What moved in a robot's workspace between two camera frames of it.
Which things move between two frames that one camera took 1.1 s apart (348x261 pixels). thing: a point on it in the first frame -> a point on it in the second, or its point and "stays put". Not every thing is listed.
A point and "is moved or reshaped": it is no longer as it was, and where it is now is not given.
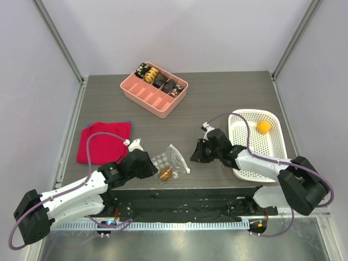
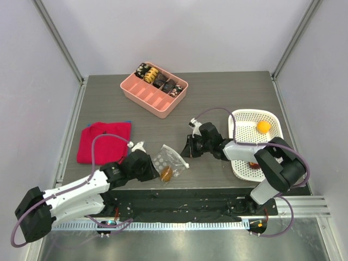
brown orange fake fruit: (166, 173) stays put
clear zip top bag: (170, 165) is moved or reshaped
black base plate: (184, 204) stays put
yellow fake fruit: (263, 126) stays put
